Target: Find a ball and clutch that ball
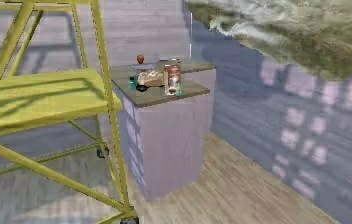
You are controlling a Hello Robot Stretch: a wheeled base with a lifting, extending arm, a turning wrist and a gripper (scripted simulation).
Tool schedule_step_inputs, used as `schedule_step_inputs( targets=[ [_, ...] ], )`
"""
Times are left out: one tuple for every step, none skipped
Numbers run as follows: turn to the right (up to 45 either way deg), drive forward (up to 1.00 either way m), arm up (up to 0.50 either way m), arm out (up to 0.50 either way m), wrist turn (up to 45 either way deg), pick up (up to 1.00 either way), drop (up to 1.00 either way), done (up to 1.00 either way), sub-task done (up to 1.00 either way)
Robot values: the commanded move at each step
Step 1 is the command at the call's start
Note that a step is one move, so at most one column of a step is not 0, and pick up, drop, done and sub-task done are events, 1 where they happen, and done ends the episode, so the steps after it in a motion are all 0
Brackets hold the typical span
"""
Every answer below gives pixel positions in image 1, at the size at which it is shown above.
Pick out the pale lilac cabinet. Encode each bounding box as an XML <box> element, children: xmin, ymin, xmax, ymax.
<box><xmin>110</xmin><ymin>58</ymin><xmax>217</xmax><ymax>202</ymax></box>

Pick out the brown patterned can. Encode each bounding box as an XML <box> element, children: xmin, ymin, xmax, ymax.
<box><xmin>163</xmin><ymin>63</ymin><xmax>183</xmax><ymax>97</ymax></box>

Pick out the grey flat tray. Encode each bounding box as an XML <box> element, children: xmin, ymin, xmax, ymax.
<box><xmin>129</xmin><ymin>63</ymin><xmax>156</xmax><ymax>71</ymax></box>

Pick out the yellow metal frame trolley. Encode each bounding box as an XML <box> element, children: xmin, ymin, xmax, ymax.
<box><xmin>0</xmin><ymin>0</ymin><xmax>140</xmax><ymax>224</ymax></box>

